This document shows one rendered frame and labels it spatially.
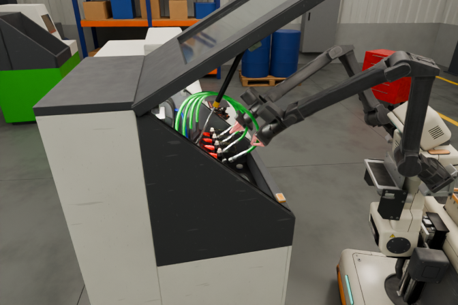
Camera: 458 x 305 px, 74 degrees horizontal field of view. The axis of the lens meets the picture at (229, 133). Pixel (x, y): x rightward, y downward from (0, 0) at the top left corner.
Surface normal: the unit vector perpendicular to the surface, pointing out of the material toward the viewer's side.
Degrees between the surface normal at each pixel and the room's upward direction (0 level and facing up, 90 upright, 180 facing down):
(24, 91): 90
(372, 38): 90
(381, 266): 0
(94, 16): 90
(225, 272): 90
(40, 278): 0
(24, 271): 0
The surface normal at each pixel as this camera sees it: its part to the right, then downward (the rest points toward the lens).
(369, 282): 0.00, -0.90
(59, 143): 0.20, 0.43
